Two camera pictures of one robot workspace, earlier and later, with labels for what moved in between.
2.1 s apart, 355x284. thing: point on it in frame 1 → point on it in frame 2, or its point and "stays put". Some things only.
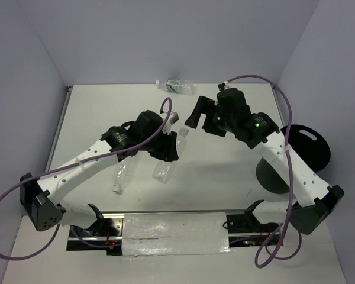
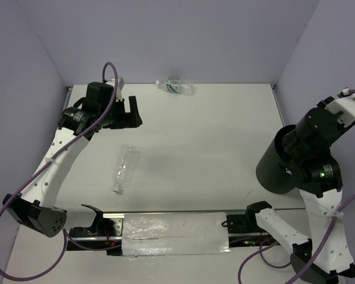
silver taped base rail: [153, 234] stays put
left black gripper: [169, 152] → [128, 120]
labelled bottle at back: [176, 85] stays put
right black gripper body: [226, 120] → [296, 147]
